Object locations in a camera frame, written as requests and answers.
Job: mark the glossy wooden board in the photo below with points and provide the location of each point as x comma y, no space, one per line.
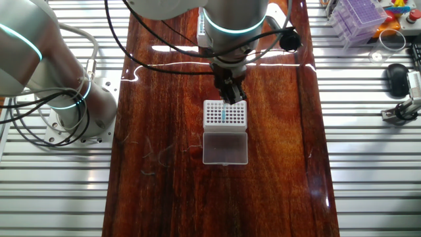
263,148

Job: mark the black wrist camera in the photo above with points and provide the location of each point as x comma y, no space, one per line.
290,41

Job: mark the black keyboard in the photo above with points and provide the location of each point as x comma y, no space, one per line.
417,56

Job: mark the colourful plastic toy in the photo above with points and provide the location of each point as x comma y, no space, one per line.
399,5

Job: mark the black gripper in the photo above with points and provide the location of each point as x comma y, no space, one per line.
230,74

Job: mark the purple pipette tip box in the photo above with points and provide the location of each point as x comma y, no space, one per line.
358,16

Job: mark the clear plastic cup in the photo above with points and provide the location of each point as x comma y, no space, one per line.
375,56

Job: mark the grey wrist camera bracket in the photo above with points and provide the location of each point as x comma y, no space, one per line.
274,16

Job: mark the red emergency stop button box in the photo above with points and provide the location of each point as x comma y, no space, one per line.
414,16

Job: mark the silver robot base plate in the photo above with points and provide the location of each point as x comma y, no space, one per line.
108,89

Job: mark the black computer mouse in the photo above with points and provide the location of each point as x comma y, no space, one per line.
396,80

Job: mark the silver depth camera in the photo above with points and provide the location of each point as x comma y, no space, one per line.
414,85

